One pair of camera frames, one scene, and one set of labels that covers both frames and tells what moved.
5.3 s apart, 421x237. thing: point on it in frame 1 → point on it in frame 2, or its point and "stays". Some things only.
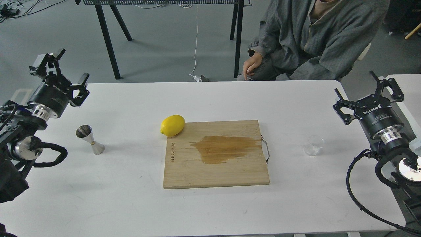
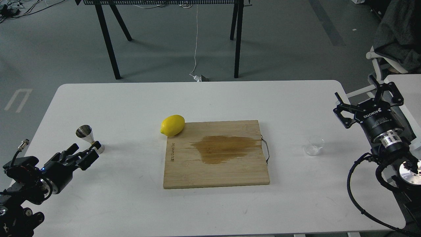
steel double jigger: (85, 132) stays
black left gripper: (53, 94) → (58, 172)
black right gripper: (376, 112) stays
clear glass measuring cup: (315, 144) stays
